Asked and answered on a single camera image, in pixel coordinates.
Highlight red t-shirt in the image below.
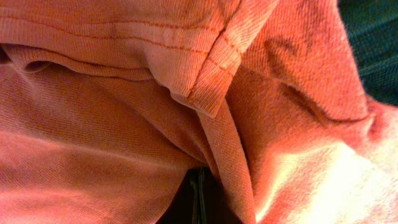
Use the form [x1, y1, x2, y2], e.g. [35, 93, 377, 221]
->
[1, 1, 397, 223]

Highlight navy shorts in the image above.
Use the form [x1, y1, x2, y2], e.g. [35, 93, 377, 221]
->
[338, 0, 397, 106]

